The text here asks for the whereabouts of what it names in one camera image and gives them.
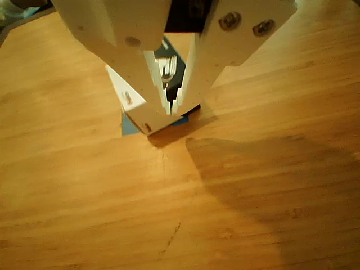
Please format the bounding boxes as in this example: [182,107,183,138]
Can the black and white box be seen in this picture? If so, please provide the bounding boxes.
[105,33,202,137]

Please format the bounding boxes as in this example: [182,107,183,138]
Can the blue tape square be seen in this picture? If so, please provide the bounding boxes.
[120,108,191,137]

